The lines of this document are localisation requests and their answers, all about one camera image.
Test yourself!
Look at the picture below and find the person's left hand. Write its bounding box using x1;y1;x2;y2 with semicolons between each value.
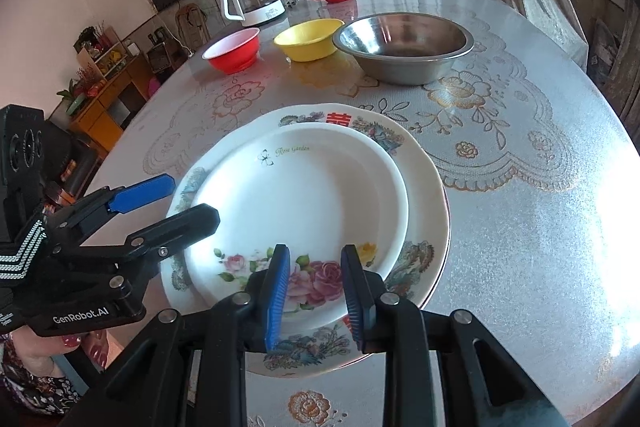
15;329;108;375

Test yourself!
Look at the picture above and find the display shelf with ornaments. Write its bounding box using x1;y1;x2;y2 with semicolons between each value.
74;24;126;80

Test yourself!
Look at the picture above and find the lace print plastic tablecloth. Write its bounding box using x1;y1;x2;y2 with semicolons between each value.
95;0;640;427

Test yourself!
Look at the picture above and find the brown speaker box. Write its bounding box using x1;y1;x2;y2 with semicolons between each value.
146;38;173;72

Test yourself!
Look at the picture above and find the black leather wooden armchair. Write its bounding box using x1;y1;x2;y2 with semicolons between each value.
44;119;103;208

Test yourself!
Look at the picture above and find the narrow grey side curtain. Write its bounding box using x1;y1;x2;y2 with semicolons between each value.
602;0;640;122

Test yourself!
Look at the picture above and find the purple floral rim plate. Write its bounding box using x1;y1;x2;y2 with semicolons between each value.
425;179;453;308

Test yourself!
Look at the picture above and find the green tray with plant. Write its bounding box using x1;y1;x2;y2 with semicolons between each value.
55;79;86;115

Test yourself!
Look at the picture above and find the person's floral clothing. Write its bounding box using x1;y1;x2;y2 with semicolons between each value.
0;337;76;418

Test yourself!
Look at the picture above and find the yellow plastic bowl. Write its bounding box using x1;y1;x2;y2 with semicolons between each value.
273;19;346;62

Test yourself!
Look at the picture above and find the wooden chair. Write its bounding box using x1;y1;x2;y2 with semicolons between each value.
175;2;208;52

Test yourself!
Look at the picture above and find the large dragon print plate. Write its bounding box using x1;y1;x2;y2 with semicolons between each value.
161;103;449;379

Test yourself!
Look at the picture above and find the stainless steel bowl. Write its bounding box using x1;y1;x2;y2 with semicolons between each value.
332;13;475;86

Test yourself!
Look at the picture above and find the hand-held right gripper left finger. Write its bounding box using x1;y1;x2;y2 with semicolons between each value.
82;244;292;427

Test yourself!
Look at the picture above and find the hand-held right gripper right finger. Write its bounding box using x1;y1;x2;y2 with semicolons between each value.
341;244;571;427

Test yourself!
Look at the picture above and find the red plastic bowl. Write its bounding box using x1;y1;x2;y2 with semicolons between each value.
202;28;261;74

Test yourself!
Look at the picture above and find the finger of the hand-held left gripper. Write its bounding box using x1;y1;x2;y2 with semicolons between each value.
52;203;221;284
47;173;176;240

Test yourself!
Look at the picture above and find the orange wooden desk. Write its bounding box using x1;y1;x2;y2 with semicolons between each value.
68;52;151;158

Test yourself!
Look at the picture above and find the white rose print plate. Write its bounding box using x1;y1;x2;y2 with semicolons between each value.
184;123;410;314

